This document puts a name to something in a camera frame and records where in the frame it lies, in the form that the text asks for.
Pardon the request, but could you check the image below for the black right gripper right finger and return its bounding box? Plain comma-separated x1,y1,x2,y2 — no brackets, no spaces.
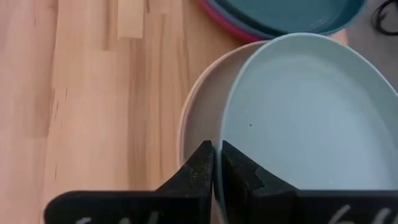
220,139,398,224

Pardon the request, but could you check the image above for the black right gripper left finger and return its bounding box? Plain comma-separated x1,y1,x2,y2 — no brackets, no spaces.
43,139,216,224

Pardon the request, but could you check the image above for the warm grey plate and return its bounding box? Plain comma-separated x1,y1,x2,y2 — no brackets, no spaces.
176,40,269,170

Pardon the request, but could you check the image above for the blue-grey plate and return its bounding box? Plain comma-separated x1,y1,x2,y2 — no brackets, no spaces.
215,32,398,224

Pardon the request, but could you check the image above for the magenta plate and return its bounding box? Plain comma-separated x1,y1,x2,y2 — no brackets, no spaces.
195,0,266,44

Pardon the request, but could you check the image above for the pale pink plate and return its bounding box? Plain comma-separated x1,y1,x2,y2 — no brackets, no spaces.
328,29,348,45

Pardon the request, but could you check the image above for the dark teal plate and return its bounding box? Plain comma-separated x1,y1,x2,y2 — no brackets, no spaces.
213,0,367,36

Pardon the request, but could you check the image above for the thin black floor cable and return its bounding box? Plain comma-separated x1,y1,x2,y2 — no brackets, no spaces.
371,0,398,36

